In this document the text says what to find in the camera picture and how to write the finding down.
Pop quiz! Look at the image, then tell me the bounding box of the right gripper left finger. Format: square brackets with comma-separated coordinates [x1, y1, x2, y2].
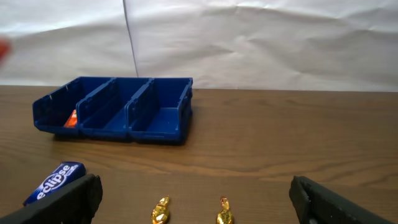
[0, 173, 104, 224]

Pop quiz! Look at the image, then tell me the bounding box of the gold wrapped candy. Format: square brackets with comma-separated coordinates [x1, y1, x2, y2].
[216, 196, 234, 224]
[150, 195, 172, 224]

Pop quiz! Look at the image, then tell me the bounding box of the orange candy box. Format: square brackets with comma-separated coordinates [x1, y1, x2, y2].
[63, 109, 78, 129]

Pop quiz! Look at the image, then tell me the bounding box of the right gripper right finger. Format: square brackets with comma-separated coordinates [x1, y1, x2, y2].
[289, 175, 396, 224]

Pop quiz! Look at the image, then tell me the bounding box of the blue tray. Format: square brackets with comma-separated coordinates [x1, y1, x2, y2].
[32, 76, 194, 146]

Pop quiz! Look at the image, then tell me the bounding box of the blue candy pack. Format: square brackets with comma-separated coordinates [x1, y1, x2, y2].
[23, 161, 87, 207]

